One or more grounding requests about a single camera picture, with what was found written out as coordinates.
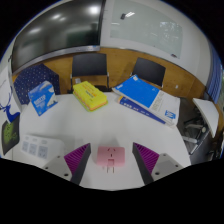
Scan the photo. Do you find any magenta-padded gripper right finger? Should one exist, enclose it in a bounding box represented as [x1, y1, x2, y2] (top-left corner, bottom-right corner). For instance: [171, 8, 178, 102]
[131, 142, 185, 186]

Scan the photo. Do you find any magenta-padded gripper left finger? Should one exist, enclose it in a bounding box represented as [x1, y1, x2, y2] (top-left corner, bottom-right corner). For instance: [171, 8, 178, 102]
[41, 142, 92, 186]

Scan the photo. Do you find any pink charger block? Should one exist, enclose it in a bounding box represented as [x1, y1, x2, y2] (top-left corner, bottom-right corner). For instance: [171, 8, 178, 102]
[96, 145, 127, 174]

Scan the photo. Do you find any white power strip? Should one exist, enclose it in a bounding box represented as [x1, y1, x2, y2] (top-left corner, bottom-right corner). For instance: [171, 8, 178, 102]
[20, 133, 66, 162]

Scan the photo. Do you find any dark blue paper ream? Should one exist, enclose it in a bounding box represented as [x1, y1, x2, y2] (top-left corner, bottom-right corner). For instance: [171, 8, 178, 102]
[117, 95, 168, 126]

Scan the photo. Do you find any yellow tissue pack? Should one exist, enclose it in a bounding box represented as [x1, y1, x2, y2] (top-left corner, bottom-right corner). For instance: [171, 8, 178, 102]
[72, 80, 109, 113]

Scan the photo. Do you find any blue tissue box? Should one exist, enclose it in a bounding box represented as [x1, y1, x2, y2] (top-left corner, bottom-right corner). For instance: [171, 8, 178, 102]
[27, 80, 59, 117]

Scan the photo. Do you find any black mouse pad green print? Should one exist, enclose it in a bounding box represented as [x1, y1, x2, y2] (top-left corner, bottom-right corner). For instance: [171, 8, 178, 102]
[0, 114, 21, 157]

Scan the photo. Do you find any white side table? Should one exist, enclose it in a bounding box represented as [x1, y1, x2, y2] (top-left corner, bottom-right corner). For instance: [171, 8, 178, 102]
[181, 97, 221, 156]

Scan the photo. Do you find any black chair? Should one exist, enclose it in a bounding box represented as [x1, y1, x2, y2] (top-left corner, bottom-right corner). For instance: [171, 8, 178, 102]
[69, 52, 113, 94]
[131, 56, 167, 89]

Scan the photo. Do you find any navy dotted gift bag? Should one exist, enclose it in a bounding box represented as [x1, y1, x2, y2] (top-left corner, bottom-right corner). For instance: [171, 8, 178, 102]
[13, 63, 62, 106]

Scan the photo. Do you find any blue curtain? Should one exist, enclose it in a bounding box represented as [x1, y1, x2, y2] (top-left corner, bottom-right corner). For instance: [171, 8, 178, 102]
[206, 46, 224, 104]

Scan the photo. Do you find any large glass whiteboard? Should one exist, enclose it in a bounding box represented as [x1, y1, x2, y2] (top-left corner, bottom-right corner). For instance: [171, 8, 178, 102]
[109, 0, 185, 59]

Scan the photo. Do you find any large black wall screen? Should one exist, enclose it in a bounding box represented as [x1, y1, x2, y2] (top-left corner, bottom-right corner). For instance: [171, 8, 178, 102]
[10, 0, 107, 75]

